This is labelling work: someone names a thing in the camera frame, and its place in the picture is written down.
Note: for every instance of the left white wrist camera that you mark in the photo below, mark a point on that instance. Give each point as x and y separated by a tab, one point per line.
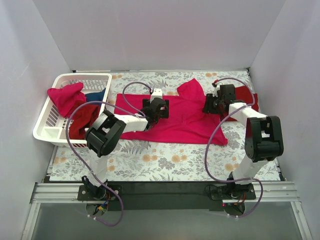
156	93

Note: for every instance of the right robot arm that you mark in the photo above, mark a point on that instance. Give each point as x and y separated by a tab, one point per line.
263	143

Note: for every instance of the aluminium frame rail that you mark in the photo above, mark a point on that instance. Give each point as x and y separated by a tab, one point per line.
273	191

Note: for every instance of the dark red crumpled t shirt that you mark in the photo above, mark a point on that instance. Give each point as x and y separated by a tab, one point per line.
83	119

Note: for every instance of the blue t shirt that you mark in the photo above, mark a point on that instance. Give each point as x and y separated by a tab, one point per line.
95	96

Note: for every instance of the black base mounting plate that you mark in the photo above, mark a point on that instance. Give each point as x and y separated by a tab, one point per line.
166	195

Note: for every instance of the bright pink t shirt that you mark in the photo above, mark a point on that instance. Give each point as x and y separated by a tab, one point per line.
187	123

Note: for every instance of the pink t shirt in basket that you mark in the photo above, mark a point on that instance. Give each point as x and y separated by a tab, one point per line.
67	97

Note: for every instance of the floral patterned table mat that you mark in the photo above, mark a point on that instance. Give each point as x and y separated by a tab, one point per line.
134	160

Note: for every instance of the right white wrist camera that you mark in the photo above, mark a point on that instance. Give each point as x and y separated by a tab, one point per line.
216	87

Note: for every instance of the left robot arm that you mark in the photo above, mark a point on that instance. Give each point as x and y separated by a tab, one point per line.
104	134

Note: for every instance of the folded dark red t shirt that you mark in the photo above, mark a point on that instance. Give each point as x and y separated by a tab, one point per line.
243	95

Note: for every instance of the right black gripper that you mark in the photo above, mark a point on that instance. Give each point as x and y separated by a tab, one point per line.
208	106

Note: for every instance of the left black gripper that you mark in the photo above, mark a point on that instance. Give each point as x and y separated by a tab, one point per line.
165	109

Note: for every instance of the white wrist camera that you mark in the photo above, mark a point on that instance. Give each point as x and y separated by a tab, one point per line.
216	87
156	93

